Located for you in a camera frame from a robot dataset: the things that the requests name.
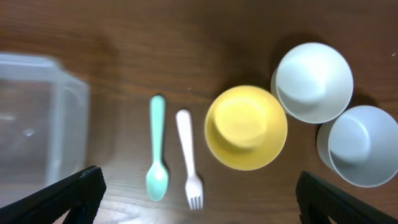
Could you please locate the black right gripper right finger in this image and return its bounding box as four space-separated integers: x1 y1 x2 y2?
295 170 397 224

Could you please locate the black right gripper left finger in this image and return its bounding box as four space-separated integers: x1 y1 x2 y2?
1 166 106 223

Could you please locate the clear plastic container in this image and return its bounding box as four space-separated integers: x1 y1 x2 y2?
1 52 90 207

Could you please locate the light blue plastic bowl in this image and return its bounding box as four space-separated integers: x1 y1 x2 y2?
317 105 397 188

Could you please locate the mint green plastic spoon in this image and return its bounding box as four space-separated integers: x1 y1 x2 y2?
146 95 169 201

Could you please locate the yellow plastic bowl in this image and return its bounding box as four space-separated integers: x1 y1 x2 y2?
204 85 288 171

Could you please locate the pink plastic fork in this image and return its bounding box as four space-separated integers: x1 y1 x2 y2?
176 109 204 210

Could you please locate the cream white plastic bowl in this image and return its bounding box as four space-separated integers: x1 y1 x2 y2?
271 42 354 124

